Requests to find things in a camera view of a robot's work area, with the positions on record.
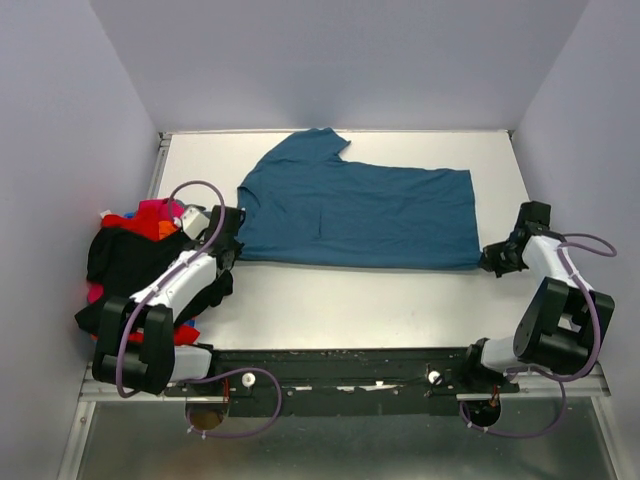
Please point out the red t shirt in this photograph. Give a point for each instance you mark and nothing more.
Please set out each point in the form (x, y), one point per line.
(130, 222)

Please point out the orange t shirt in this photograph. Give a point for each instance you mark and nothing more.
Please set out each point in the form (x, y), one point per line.
(166, 228)

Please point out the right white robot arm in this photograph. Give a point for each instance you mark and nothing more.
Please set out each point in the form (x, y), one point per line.
(562, 330)

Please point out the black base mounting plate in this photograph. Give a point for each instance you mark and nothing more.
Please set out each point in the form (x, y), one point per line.
(345, 382)

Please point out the black t shirt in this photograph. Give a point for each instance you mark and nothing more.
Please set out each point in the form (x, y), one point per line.
(123, 263)

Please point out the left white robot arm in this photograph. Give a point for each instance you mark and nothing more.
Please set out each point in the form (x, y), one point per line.
(136, 349)

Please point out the teal blue t shirt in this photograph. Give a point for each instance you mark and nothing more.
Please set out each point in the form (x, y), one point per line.
(304, 204)

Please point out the aluminium frame rail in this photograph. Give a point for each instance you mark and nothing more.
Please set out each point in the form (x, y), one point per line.
(524, 386)

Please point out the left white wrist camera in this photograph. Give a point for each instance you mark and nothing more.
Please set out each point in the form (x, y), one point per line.
(193, 222)

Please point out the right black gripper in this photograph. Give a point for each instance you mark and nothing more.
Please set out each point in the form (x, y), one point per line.
(490, 260)

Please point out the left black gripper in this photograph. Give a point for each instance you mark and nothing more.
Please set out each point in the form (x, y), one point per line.
(238, 244)

